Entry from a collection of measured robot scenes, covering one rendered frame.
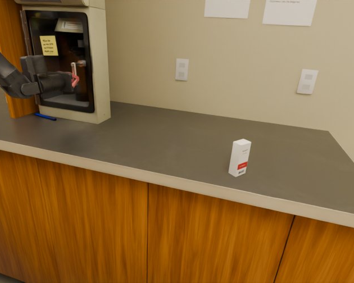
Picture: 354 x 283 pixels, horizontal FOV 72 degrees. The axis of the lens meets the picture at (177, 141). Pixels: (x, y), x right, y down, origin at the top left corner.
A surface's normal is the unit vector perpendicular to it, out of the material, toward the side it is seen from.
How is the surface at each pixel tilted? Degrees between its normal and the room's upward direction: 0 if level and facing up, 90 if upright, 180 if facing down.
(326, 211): 90
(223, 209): 90
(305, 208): 90
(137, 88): 90
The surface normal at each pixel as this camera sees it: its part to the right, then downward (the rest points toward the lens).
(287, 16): -0.29, 0.36
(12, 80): 0.83, 0.17
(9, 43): 0.96, 0.16
